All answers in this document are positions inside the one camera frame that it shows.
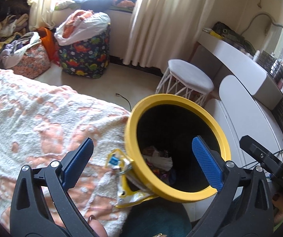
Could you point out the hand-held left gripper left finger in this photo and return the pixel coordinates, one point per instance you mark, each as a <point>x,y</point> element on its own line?
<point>78,163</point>

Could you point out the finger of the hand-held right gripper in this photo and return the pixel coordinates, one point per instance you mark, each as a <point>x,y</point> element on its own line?
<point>260,156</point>

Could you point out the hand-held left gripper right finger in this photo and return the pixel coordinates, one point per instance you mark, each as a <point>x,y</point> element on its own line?
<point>206,163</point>

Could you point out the yellow rimmed black trash bin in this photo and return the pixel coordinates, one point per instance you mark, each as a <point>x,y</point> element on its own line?
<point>176,121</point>

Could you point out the yellow white packet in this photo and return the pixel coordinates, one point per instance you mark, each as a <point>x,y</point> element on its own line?
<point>124,195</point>

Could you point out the person's right hand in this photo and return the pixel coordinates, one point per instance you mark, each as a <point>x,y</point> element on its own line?
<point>282,207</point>

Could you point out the person's left hand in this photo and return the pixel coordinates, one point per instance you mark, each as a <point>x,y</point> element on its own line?
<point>99,229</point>

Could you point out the person's teal pants leg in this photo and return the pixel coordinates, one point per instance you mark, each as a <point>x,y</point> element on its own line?
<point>156,219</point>

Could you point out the white round stool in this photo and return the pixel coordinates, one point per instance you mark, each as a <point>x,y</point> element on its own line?
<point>188,76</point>

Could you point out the dinosaur print laundry basket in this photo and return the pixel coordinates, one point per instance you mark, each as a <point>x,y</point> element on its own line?
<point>84,56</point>

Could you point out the white dressing table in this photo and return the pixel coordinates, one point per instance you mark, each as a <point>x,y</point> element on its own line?
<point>235,51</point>

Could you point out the white framed mirror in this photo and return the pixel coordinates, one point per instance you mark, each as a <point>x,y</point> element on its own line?
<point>279,39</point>

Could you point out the dark green bag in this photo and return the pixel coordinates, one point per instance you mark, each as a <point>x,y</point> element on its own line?
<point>230,35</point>

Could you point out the orange bag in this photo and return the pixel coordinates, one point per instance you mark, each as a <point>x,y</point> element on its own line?
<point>46,42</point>

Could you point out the white and purple clothes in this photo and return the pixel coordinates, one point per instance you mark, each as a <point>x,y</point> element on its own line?
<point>15,49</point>

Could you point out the yellow white box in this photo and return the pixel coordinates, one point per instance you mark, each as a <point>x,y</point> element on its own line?
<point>213,32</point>

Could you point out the white plastic bag liner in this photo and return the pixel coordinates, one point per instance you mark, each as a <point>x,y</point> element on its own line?
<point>94,27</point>

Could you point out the orange towel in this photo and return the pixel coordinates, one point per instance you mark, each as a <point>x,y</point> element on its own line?
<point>74,22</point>

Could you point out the cream curtain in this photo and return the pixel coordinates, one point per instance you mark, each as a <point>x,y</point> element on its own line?
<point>45,2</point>
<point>171,22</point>

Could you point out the pile of dark clothes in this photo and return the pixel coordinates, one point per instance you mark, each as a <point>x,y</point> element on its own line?
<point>8,22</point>

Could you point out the heap of dark jackets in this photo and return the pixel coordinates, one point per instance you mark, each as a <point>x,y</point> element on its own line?
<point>99,1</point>

